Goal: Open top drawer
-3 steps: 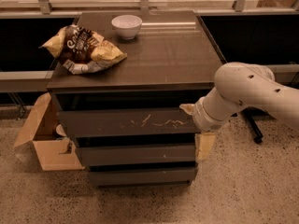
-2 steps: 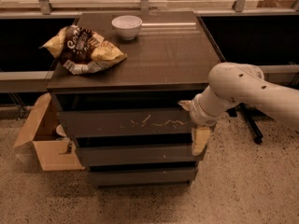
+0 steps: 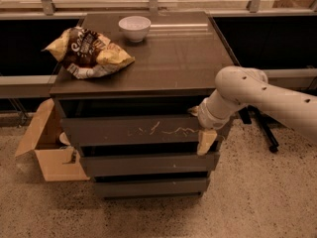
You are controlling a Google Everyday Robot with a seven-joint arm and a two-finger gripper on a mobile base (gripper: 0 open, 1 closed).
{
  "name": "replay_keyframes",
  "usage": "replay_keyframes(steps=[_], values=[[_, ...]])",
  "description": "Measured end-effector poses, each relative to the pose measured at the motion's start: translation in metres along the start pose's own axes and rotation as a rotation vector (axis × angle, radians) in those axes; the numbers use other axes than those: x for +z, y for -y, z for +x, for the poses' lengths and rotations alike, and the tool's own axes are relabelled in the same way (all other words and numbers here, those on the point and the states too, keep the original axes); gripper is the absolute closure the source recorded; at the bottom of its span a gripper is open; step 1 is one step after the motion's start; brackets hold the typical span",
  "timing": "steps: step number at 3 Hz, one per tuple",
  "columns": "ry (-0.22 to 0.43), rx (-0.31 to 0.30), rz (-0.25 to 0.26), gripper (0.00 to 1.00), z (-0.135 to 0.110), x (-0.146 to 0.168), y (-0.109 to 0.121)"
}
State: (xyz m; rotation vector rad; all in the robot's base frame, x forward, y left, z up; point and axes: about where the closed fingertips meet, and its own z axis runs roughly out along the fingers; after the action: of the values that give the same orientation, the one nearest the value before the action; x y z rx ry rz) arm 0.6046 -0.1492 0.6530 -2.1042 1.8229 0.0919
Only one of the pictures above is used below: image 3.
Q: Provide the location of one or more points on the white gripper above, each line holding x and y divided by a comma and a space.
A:
208, 117

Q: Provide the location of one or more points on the grey top drawer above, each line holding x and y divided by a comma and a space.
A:
131, 130

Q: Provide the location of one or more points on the grey drawer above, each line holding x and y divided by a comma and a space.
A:
152, 188
131, 130
110, 166

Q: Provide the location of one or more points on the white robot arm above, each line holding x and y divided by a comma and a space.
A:
238, 87

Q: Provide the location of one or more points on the grey middle drawer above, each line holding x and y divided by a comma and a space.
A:
110, 166

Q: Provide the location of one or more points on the grey bottom drawer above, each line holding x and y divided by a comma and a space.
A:
152, 188

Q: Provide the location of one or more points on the grey drawer cabinet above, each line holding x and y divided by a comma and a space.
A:
174, 70

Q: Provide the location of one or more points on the open cardboard box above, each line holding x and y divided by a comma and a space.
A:
57, 161

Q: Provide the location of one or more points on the black wheeled stand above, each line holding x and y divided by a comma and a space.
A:
246, 118

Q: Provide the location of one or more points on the white ceramic bowl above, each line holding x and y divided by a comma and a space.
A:
135, 28

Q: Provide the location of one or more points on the yellow brown chip bag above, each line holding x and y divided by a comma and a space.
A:
87, 54

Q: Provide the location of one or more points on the white cup in box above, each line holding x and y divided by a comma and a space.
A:
63, 138

